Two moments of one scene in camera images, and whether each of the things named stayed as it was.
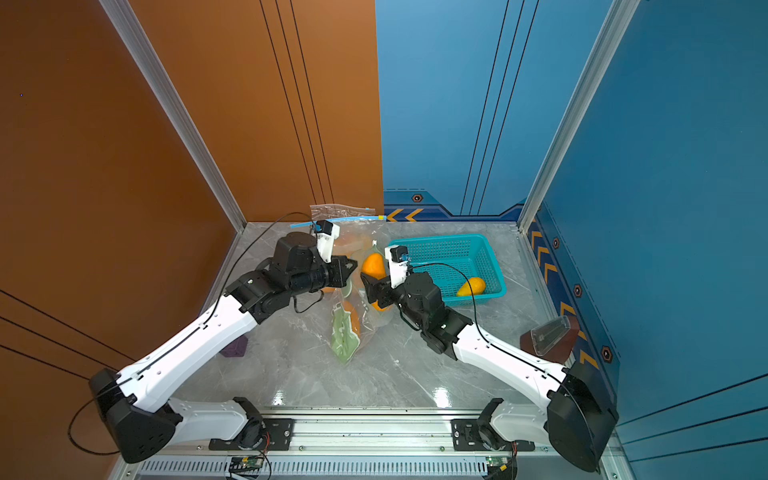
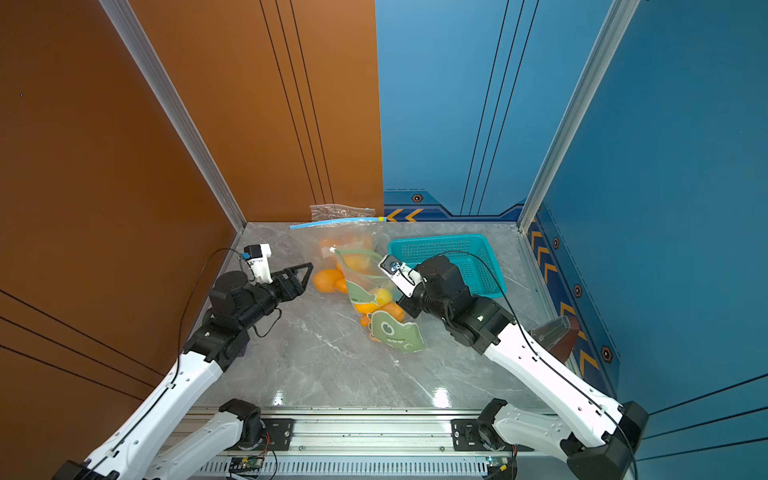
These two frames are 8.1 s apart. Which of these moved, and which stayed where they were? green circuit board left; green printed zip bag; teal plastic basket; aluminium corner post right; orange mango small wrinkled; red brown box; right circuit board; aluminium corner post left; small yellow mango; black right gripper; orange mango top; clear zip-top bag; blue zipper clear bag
Moved: orange mango top; small yellow mango; green printed zip bag; orange mango small wrinkled; black right gripper
Stayed: aluminium corner post right; teal plastic basket; red brown box; right circuit board; blue zipper clear bag; green circuit board left; clear zip-top bag; aluminium corner post left
